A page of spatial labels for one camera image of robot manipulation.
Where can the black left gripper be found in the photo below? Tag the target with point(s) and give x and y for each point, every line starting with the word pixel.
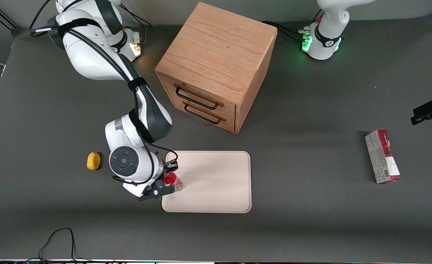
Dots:
pixel 431 110

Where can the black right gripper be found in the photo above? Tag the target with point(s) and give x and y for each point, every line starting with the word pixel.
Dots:
pixel 171 168

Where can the red coke bottle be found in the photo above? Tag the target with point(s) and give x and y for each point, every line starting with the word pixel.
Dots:
pixel 171 180

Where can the cream plastic tray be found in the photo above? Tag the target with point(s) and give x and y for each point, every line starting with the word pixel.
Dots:
pixel 216 183

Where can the red and grey carton box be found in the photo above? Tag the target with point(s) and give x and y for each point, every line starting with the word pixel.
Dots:
pixel 383 157

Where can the yellow lemon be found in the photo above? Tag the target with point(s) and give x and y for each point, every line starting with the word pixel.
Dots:
pixel 93 161

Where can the wooden drawer cabinet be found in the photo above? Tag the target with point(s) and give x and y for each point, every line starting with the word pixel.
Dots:
pixel 219 47

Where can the grey table mat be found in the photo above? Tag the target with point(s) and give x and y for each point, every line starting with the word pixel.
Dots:
pixel 311 227

